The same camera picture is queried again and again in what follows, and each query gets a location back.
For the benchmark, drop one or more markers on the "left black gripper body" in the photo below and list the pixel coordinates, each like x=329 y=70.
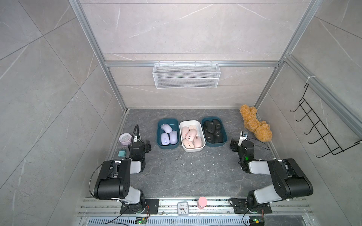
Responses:
x=146 y=148

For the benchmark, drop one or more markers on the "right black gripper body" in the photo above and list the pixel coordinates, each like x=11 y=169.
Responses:
x=236 y=148

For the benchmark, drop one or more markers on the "black mouse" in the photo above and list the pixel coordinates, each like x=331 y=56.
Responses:
x=218 y=134
x=210 y=126
x=218 y=140
x=217 y=124
x=209 y=137

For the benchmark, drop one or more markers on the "purple mouse top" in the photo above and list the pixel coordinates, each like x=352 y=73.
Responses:
x=165 y=140

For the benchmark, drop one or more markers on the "purple mouse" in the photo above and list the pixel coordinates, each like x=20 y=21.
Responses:
x=166 y=128
x=165 y=140
x=173 y=137

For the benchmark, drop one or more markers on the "purple mouse bottom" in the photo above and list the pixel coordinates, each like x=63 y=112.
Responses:
x=173 y=137

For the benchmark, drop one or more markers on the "pink mouse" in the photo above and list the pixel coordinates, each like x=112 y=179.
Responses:
x=191 y=134
x=184 y=132
x=197 y=142
x=188 y=144
x=193 y=127

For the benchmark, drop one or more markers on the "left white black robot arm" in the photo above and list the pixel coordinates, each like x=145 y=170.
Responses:
x=113 y=181

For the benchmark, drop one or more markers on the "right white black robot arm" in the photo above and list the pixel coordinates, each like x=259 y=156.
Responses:
x=288 y=179

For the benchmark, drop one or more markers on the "right teal storage box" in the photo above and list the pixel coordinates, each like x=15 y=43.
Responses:
x=225 y=138

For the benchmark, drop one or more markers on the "teal storage box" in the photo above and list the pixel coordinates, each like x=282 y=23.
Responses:
x=175 y=126
x=225 y=138

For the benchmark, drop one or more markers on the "left teal storage box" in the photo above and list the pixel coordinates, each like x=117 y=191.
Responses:
x=175 y=126

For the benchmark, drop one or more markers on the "white storage box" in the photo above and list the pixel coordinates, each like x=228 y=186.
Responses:
x=200 y=134

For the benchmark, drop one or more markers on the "small teal block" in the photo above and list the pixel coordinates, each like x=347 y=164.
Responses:
x=122 y=154

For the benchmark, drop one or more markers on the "brown teddy bear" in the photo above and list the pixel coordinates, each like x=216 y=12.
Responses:
x=261 y=129

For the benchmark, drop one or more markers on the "pink cylinder object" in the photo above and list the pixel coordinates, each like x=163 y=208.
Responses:
x=202 y=202

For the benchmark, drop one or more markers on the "small white desk clock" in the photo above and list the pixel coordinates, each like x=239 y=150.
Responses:
x=182 y=209

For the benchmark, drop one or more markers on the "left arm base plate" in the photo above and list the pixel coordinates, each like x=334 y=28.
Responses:
x=147 y=206

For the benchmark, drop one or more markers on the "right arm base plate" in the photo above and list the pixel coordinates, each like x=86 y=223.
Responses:
x=242 y=205

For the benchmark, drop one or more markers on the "black wall hook rack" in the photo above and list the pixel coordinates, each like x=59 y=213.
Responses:
x=324 y=134

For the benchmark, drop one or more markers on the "white wire mesh basket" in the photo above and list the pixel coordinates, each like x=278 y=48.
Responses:
x=186 y=75

